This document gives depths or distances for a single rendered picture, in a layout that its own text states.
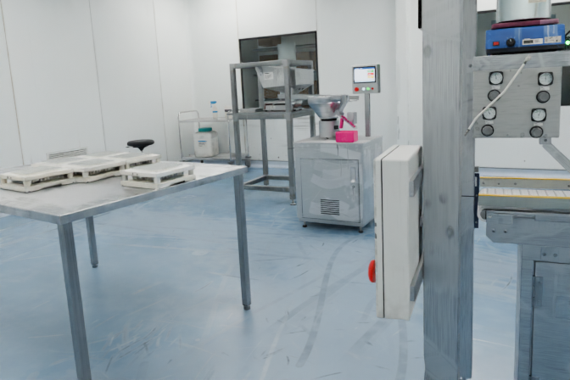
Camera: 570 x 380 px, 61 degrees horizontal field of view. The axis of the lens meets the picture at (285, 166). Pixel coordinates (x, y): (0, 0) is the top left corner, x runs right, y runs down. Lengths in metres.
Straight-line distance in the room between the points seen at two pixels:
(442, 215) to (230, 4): 7.20
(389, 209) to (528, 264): 0.95
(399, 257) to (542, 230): 0.86
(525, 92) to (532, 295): 0.62
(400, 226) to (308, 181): 3.42
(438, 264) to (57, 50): 6.01
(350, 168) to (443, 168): 3.17
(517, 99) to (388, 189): 0.80
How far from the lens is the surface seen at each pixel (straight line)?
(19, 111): 6.21
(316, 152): 4.09
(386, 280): 0.80
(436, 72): 0.84
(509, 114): 1.49
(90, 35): 6.92
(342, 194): 4.07
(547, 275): 1.69
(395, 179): 0.75
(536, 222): 1.59
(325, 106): 4.20
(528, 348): 1.78
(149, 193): 2.18
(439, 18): 0.84
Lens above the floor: 1.24
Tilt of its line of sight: 9 degrees down
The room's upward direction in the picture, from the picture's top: 3 degrees counter-clockwise
